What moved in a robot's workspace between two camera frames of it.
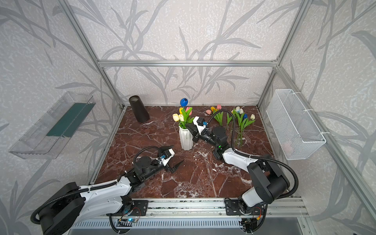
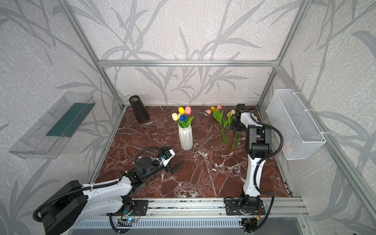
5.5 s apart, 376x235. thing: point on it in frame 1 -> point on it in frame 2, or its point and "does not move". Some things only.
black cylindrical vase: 140,112 does not move
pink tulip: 189,110 does not move
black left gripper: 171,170 does not move
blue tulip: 183,102 -> 183,117
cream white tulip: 176,117 does not move
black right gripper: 197,135 -> 237,125
